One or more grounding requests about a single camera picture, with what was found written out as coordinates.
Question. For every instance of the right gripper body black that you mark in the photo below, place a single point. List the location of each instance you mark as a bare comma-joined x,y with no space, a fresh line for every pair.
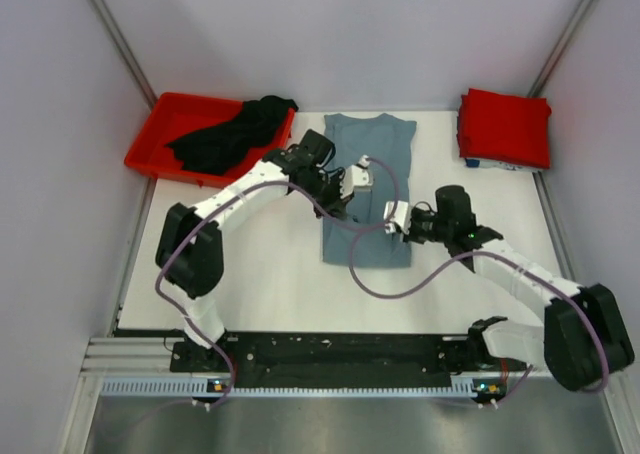
426,227

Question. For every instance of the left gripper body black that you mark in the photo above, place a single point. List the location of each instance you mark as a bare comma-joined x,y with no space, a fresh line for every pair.
326,189

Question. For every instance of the blue grey t shirt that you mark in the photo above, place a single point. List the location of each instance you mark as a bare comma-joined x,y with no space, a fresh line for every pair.
388,139

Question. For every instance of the red t shirt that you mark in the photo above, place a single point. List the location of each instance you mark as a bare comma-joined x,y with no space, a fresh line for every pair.
500,128

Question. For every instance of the red plastic bin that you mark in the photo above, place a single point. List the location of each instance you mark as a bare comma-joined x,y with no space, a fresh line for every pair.
177,114

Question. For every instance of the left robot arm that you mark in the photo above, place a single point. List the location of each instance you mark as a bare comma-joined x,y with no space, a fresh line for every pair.
190,253

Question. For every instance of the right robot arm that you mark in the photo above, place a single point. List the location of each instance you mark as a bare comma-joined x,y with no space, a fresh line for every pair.
581,337

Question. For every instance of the black t shirt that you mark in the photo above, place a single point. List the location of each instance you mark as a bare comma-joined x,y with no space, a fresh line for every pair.
218,148

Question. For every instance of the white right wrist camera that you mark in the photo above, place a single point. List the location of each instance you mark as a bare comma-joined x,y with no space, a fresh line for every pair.
397,217

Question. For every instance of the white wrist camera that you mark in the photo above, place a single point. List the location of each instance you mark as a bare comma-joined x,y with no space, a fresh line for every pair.
357,178
397,217

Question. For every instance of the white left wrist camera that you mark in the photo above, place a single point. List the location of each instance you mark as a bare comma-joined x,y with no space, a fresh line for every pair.
357,178

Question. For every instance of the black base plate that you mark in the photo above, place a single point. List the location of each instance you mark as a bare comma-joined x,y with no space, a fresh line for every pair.
338,360

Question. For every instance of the grey slotted cable duct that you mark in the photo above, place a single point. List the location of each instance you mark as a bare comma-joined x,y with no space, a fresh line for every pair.
461,387

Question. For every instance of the aluminium frame rail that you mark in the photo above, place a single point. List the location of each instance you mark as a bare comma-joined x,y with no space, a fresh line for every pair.
142,355

